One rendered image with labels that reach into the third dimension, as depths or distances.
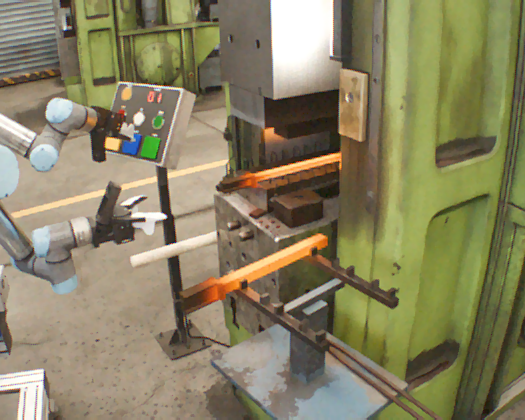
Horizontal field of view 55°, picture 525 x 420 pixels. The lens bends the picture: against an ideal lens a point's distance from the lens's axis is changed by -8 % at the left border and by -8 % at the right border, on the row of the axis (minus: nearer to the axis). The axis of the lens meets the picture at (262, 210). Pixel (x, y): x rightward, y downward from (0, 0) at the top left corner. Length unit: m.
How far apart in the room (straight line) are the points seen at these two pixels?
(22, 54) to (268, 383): 8.44
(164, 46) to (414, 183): 5.26
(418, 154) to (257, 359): 0.64
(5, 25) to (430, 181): 8.43
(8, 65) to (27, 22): 0.77
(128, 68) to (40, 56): 3.30
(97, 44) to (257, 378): 5.40
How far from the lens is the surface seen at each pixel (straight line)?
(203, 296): 1.15
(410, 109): 1.25
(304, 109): 1.55
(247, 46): 1.51
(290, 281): 1.55
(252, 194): 1.64
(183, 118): 1.93
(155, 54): 6.35
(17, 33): 9.31
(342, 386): 1.31
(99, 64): 6.40
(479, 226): 1.68
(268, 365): 1.36
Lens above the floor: 1.62
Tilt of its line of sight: 26 degrees down
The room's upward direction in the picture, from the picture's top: 2 degrees counter-clockwise
